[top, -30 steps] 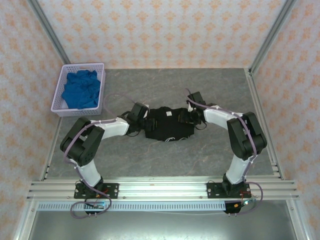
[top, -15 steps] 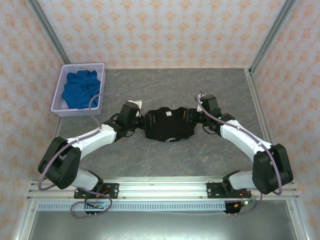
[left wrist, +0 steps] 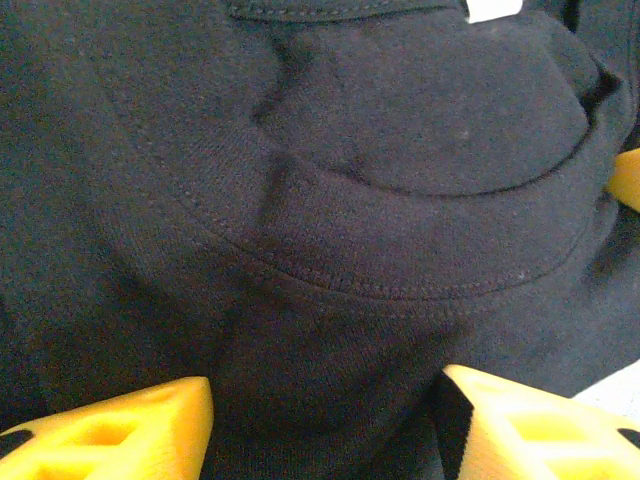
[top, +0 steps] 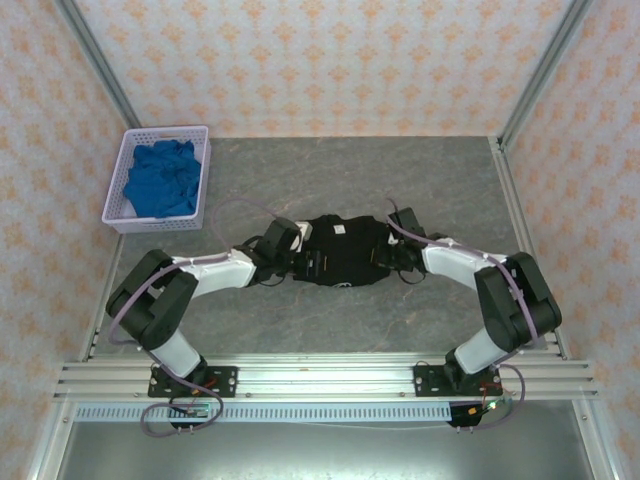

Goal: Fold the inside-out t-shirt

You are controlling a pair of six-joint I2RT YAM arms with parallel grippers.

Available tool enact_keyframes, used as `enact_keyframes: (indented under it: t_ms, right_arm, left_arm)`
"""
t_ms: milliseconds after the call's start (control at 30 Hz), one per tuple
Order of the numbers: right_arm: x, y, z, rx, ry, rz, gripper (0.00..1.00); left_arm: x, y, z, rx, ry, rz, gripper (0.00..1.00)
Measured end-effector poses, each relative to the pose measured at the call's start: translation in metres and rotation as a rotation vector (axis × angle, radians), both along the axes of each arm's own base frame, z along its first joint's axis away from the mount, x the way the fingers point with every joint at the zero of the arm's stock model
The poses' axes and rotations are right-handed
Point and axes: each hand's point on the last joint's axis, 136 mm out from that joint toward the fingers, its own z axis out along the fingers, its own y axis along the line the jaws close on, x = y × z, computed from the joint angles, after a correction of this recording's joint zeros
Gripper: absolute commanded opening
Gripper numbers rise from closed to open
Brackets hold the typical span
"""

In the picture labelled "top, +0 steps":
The black printed t-shirt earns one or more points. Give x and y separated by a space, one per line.
350 250

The lavender plastic basket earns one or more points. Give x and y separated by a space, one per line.
120 165

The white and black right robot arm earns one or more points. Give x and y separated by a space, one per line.
455 265

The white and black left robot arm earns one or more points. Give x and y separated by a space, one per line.
220 275

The blue crumpled garment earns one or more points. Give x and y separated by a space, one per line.
160 175

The small circuit board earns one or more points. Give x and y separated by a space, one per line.
192 411
492 406

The grey metal sheet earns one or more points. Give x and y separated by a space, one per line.
325 450

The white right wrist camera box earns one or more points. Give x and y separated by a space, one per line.
392 240

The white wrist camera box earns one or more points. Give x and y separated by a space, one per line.
392 240
303 235

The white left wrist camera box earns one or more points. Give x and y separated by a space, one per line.
303 235

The aluminium base rail beam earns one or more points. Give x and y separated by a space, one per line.
325 375

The aluminium table side rail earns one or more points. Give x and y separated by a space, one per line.
512 190
116 245

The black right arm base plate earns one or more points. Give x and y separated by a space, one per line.
425 380

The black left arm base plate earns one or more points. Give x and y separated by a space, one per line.
225 375

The aluminium corner post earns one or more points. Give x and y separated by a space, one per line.
100 65
545 65

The aluminium frame rail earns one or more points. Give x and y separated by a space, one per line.
597 450
47 450

